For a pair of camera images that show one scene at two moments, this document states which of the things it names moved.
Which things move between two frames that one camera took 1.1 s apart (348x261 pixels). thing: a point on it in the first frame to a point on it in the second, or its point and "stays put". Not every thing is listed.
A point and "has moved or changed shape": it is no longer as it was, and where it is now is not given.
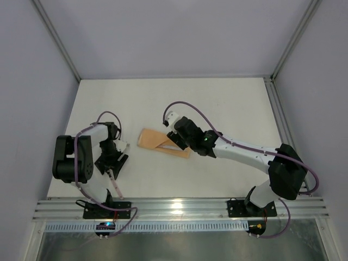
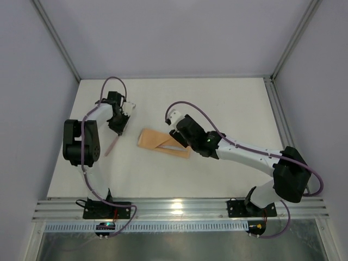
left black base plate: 95,211 stays put
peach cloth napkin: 151,139 stays put
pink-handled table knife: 169,147 stays put
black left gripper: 111,164 to 117,128
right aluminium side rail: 282,120 stays put
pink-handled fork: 115,184 has moved or changed shape
